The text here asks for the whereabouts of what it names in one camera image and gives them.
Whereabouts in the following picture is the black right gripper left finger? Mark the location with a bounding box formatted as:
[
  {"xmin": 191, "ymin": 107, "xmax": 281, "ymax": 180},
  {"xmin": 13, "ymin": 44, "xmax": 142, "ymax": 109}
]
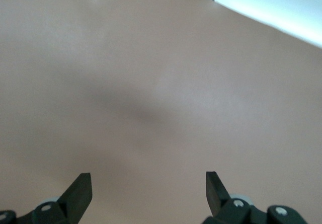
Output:
[{"xmin": 0, "ymin": 173, "xmax": 93, "ymax": 224}]

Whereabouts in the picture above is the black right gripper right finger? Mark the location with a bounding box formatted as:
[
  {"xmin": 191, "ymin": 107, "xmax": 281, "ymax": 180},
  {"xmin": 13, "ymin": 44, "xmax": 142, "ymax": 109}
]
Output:
[{"xmin": 203, "ymin": 171, "xmax": 306, "ymax": 224}]

